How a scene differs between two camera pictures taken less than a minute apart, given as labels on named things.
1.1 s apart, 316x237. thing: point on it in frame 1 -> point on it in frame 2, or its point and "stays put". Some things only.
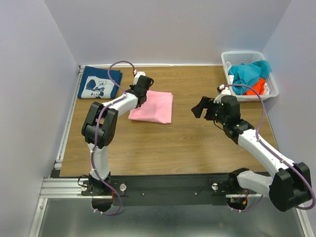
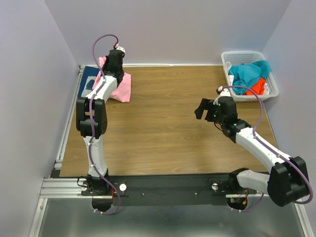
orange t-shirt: [258, 87] stays put
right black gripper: [208, 111] stays put
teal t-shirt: [248, 74] stays put
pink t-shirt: [158, 107] -> [122, 92]
